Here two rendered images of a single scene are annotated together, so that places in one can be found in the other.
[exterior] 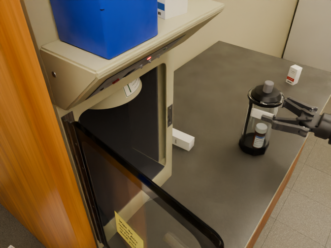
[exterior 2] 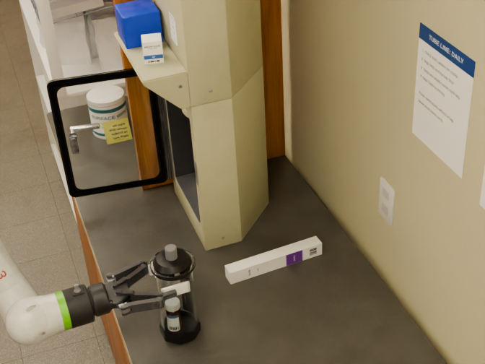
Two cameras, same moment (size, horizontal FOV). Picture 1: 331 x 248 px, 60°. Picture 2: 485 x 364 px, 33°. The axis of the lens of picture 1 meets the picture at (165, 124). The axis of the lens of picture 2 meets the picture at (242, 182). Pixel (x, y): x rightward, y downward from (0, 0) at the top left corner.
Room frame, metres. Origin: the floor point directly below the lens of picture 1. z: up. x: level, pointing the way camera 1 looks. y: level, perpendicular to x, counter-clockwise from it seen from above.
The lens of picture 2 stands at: (1.76, -1.46, 2.44)
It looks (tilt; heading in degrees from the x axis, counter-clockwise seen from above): 35 degrees down; 125
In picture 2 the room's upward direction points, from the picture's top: 4 degrees counter-clockwise
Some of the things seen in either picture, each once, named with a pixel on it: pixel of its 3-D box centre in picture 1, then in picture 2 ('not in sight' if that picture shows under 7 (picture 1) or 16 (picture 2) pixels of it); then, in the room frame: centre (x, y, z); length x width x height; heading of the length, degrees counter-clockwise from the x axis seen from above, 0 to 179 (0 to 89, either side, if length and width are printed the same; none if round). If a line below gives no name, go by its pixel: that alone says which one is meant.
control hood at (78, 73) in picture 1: (148, 50); (150, 68); (0.46, 0.03, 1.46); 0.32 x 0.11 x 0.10; 143
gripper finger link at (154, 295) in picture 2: (297, 110); (139, 297); (0.72, -0.42, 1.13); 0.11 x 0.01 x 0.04; 28
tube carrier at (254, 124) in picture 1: (259, 120); (176, 295); (0.75, -0.32, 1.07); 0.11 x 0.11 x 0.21
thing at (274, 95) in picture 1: (267, 91); (171, 258); (0.75, -0.32, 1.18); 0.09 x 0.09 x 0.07
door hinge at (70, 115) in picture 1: (89, 190); (164, 126); (0.37, 0.16, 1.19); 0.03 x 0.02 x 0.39; 143
